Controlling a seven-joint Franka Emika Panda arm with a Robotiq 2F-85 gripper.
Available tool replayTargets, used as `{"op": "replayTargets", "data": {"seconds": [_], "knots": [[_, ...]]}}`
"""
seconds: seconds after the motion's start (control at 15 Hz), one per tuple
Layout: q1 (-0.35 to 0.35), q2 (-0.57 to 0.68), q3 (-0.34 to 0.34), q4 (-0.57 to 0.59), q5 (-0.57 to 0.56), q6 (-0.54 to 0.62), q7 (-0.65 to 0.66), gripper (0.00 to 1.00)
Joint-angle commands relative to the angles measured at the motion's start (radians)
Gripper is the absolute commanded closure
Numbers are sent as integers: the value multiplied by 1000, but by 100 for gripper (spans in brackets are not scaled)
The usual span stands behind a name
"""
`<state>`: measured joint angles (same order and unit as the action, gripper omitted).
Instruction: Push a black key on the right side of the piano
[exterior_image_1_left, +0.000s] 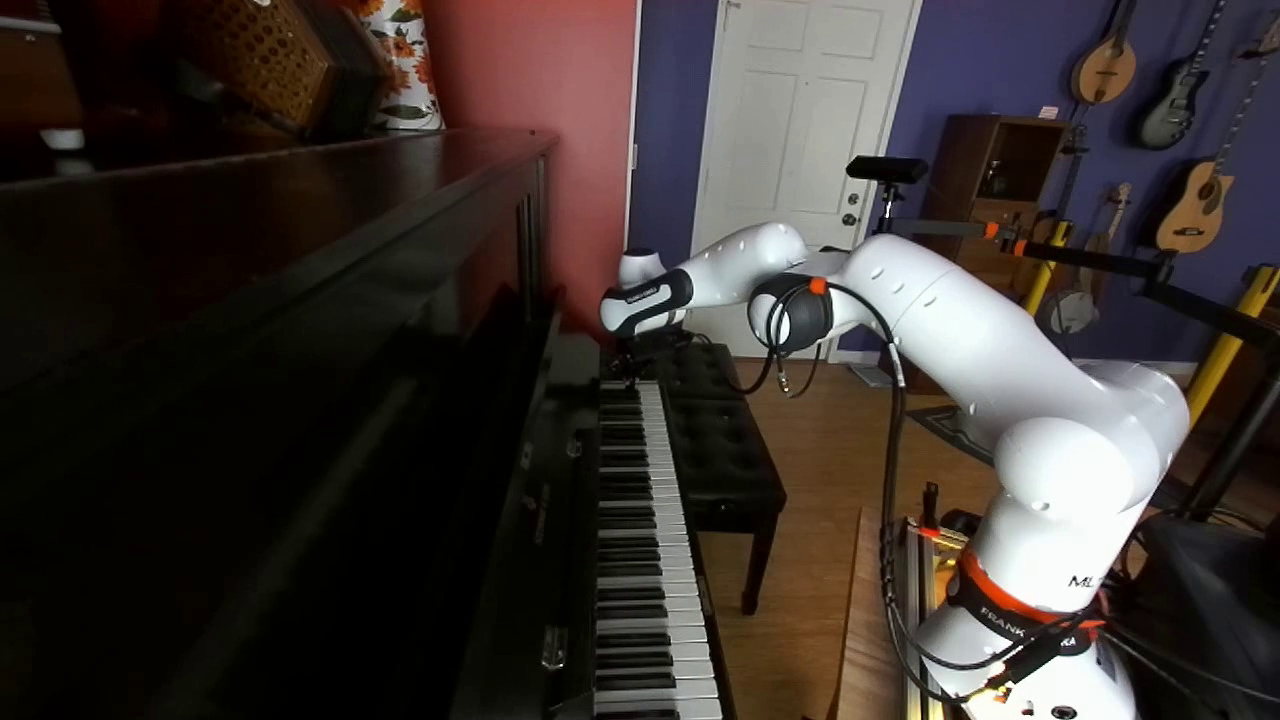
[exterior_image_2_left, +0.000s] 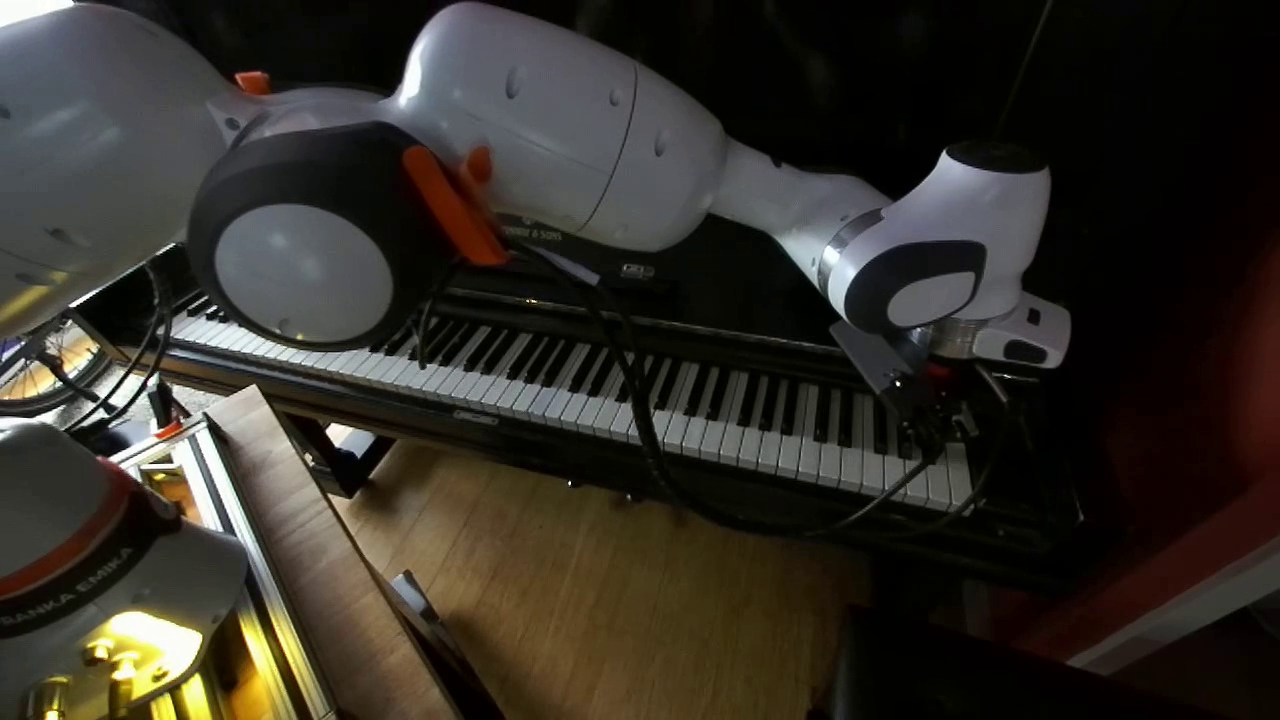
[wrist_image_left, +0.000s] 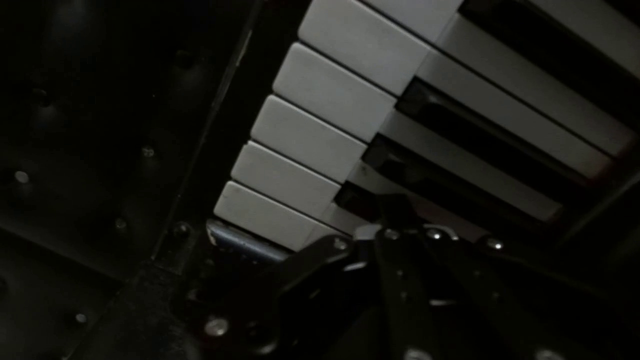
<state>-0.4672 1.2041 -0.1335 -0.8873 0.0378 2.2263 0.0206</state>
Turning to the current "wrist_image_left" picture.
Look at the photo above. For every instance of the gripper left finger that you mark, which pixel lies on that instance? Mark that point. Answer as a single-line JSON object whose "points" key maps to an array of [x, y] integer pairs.
{"points": [[320, 301]]}

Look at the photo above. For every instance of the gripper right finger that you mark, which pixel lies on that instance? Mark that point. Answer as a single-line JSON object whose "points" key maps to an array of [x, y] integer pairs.
{"points": [[480, 307]]}

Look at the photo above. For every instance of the black upright piano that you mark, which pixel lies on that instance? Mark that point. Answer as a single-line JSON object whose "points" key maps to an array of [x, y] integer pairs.
{"points": [[346, 86]]}

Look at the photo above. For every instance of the black piano key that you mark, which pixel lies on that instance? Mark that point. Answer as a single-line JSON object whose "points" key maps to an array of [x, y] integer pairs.
{"points": [[433, 159]]}

